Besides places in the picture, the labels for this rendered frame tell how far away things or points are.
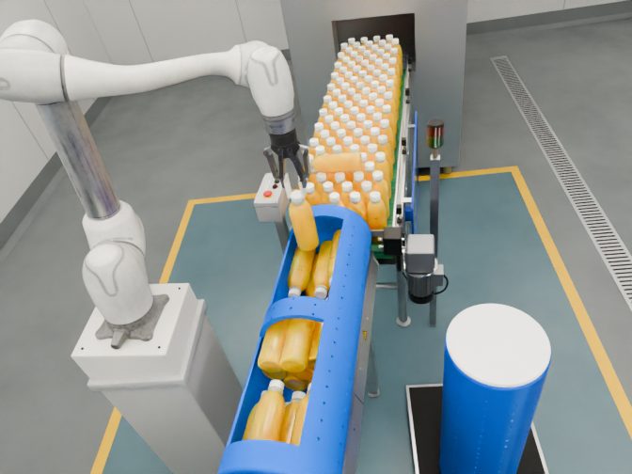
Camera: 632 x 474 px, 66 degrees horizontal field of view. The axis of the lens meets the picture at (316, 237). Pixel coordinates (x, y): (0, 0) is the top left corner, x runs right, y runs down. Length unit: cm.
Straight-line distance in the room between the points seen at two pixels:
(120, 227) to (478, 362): 112
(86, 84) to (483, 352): 121
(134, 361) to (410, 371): 150
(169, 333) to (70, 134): 63
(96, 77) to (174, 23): 489
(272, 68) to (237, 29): 472
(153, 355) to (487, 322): 98
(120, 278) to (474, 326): 102
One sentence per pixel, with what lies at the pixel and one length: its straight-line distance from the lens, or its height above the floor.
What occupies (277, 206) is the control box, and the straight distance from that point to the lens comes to 191.
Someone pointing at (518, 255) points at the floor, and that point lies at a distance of 319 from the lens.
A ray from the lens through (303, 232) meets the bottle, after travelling 153.
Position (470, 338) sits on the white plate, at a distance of 148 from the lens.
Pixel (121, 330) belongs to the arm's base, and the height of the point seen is 116.
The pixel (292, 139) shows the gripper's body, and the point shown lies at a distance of 133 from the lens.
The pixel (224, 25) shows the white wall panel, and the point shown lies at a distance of 596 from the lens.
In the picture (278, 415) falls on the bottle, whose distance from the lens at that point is 127.
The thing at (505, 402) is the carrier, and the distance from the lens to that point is 148.
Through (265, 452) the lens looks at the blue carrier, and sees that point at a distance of 114.
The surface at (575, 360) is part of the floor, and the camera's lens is 278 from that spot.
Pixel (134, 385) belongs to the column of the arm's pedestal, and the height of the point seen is 98.
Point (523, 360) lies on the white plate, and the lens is 146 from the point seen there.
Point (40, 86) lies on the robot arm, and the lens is 123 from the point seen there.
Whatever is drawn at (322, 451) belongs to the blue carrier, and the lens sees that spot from 117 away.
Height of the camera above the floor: 224
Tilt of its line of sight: 42 degrees down
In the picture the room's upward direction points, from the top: 12 degrees counter-clockwise
